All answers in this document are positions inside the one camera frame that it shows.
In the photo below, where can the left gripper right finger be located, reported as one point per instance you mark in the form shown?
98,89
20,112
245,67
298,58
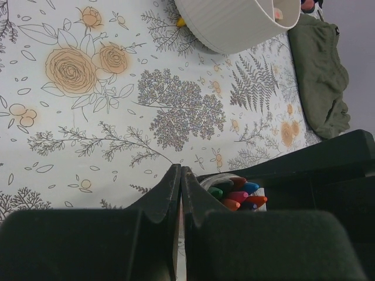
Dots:
266,245

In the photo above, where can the folded olive green cloth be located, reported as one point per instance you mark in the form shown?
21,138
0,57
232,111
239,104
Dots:
320,76

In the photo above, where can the white divided round organizer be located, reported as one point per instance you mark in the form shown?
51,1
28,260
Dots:
232,26

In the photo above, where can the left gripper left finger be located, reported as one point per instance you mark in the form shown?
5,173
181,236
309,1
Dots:
134,243

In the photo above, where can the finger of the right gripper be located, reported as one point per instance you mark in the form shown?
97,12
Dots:
335,176

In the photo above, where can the floral patterned table mat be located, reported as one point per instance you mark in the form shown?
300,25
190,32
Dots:
99,98

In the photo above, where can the pink round sharpener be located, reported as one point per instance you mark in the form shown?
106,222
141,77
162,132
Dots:
307,4

